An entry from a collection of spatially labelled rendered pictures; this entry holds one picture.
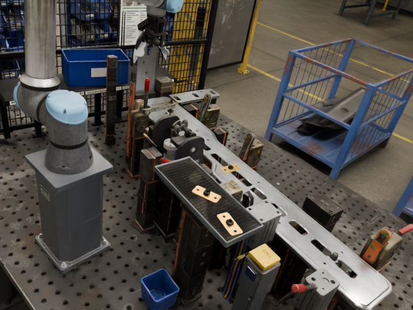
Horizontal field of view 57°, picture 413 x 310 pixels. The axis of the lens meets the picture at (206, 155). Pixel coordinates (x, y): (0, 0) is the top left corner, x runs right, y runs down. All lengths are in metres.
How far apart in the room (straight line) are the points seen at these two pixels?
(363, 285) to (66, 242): 0.99
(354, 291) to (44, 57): 1.16
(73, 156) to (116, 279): 0.50
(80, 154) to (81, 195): 0.15
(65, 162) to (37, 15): 0.44
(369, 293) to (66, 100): 1.07
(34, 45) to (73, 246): 0.69
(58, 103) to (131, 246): 0.67
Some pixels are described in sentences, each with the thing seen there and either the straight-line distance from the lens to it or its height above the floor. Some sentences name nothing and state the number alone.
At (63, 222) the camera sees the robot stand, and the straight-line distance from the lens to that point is 1.38.
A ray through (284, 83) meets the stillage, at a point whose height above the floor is 0.65.
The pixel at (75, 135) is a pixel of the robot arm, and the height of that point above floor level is 1.24.
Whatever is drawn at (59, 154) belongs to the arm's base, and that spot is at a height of 1.17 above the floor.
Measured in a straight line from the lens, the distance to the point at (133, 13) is 2.21.
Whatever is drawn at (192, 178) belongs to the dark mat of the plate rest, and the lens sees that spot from 1.20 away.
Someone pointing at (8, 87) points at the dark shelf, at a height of 1.03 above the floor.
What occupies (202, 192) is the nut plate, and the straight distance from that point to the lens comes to 1.15.
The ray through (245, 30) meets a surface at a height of 0.59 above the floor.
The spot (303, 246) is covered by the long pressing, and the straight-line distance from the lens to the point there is 1.33.
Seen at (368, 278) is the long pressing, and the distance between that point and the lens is 1.34.
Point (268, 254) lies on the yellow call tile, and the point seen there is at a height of 1.16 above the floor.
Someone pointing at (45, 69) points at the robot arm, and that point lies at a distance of 1.27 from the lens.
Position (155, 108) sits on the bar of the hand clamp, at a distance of 1.77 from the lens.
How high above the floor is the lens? 1.88
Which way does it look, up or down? 33 degrees down
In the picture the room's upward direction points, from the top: 11 degrees clockwise
